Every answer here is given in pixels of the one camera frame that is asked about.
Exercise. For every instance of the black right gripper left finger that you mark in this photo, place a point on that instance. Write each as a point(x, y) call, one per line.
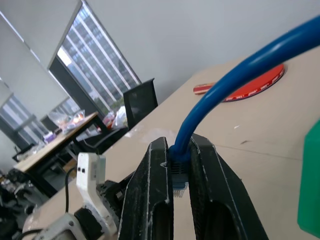
point(147, 200)

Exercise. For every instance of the black mesh office chair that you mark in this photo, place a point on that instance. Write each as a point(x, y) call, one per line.
point(140, 100)

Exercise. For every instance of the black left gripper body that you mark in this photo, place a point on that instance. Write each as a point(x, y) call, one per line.
point(111, 193)

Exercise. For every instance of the purple box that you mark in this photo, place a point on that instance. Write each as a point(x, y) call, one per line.
point(49, 136)

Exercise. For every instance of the wooden desk with black legs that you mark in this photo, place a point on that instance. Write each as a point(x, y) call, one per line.
point(52, 146)

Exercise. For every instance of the green plastic bin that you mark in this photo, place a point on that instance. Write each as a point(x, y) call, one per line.
point(310, 180)

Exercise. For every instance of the clear plastic bag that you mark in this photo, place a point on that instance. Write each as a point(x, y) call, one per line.
point(66, 120)

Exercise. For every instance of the white plastic bag pile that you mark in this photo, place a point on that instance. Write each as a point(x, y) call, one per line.
point(116, 116)

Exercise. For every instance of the red table tennis paddle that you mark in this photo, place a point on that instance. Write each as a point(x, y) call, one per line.
point(262, 81)

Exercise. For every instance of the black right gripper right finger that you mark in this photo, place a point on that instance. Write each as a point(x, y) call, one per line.
point(217, 200)

